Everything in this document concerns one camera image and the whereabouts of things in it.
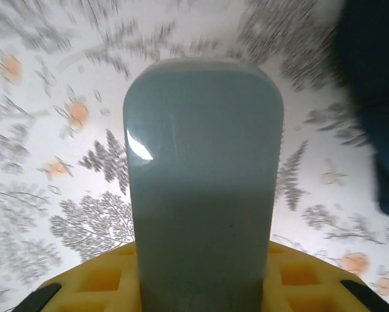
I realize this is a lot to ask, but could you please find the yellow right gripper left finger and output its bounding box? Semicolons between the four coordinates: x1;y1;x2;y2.
14;242;144;312

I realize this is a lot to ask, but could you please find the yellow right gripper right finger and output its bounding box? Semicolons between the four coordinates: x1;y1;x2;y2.
262;241;389;312

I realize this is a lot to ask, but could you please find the light blue pencil case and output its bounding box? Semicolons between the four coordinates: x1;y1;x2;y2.
122;57;285;312

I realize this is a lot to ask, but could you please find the navy blue backpack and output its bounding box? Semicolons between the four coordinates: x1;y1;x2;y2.
330;0;389;218

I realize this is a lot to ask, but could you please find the floral table cover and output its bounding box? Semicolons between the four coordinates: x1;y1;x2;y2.
0;0;389;312

